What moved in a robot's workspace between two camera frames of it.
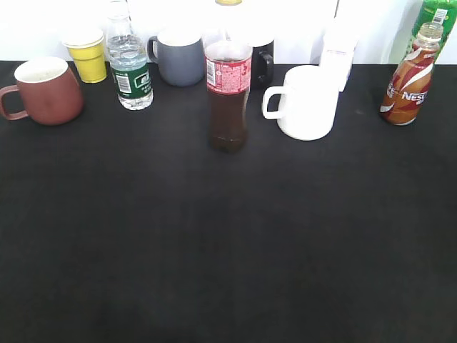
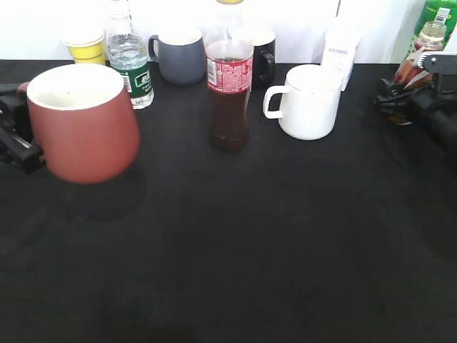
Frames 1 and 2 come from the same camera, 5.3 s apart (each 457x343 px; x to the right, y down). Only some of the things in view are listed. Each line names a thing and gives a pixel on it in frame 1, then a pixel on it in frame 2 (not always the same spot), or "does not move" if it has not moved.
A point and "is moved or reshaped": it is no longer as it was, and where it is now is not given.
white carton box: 339,46 does not move
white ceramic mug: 308,102 does not move
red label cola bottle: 228,51 does not move
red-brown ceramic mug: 50,93 is moved or reshaped
